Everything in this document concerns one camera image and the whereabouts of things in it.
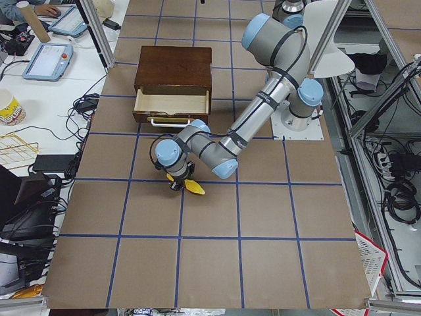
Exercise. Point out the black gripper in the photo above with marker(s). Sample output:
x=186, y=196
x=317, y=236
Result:
x=178, y=183

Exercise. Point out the yellow toy corn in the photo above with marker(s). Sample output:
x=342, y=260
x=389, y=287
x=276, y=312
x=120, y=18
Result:
x=190, y=185

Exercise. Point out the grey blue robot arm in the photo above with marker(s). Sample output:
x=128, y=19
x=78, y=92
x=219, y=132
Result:
x=286, y=53

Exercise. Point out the dark wooden drawer cabinet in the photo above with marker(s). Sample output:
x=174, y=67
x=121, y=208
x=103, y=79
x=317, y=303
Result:
x=171, y=70

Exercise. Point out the person hand on mouse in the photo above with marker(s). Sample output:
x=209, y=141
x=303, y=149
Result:
x=47, y=10

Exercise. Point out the black computer equipment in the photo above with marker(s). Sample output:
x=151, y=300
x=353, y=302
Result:
x=28, y=210

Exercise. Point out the teach pendant tablet near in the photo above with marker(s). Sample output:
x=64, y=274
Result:
x=49, y=62

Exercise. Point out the teach pendant tablet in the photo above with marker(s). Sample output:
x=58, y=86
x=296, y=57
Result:
x=69, y=23
x=49, y=62

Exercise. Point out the orange gold bottle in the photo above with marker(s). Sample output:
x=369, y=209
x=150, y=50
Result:
x=28, y=292

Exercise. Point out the black power adapter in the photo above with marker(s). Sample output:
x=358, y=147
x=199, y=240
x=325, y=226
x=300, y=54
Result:
x=111, y=24

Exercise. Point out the popcorn paper cup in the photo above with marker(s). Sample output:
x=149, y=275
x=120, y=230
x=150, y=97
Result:
x=12, y=113

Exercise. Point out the white lamp shade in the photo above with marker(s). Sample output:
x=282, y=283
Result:
x=322, y=19

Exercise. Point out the teach pendant tablet far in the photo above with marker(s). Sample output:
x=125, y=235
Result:
x=69, y=23

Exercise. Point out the white red plastic basket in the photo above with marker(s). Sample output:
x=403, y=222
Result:
x=374, y=260

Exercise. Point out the black red device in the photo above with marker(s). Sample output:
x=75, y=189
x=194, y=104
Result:
x=18, y=45

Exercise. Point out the cardboard tube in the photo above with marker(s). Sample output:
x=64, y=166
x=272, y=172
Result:
x=31, y=18

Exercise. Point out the black cloth item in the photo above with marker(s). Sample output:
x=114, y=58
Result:
x=369, y=63

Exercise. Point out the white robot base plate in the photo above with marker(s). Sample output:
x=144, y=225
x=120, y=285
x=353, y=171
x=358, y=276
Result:
x=287, y=127

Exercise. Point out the gold wire rack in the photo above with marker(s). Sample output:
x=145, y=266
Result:
x=16, y=153

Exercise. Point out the aluminium frame post left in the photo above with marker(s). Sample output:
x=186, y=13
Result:
x=95, y=28

